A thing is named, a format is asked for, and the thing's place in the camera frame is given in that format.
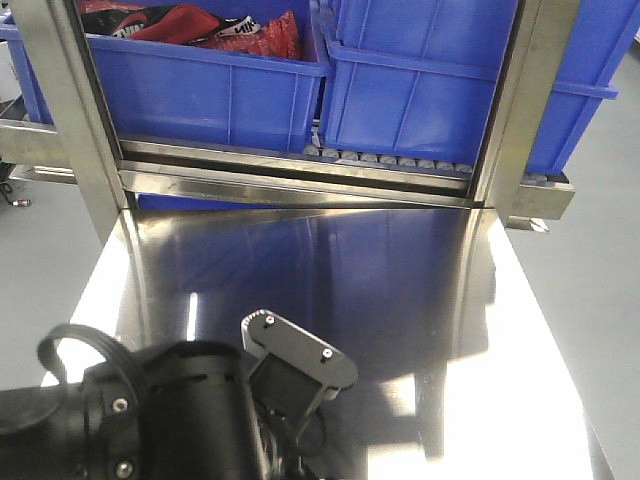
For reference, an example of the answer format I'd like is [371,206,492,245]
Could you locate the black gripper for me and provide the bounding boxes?
[82,340,272,479]

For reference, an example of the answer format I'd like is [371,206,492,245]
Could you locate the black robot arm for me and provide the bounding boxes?
[1,341,270,479]

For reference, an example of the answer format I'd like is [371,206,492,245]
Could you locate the blue bin with red bags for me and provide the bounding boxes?
[87,1,330,152]

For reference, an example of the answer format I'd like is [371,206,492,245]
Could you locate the blue bin far left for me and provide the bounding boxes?
[1,16,53,124]

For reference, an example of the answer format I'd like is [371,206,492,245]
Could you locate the blue bin on rollers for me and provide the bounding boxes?
[320,1,518,165]

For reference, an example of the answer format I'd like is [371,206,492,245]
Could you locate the blue bin far right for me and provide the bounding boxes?
[526,1,639,176]

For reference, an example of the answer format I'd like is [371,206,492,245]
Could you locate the grey roller conveyor track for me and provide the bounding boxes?
[301,119,569,187]

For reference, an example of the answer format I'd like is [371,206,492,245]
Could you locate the red crinkled plastic bag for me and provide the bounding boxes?
[200,10,302,60]

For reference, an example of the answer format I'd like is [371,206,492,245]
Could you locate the red black snack bag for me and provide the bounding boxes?
[78,1,261,45]

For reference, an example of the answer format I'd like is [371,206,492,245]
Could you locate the black looped cable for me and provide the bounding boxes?
[37,323,149,401]

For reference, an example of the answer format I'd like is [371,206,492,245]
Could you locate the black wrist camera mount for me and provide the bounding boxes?
[241,309,358,440]

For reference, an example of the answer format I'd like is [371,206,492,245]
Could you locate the stainless steel shelf frame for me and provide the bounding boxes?
[1,1,579,239]

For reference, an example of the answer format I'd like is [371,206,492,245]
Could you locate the cable with red connector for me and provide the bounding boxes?
[0,175,34,209]

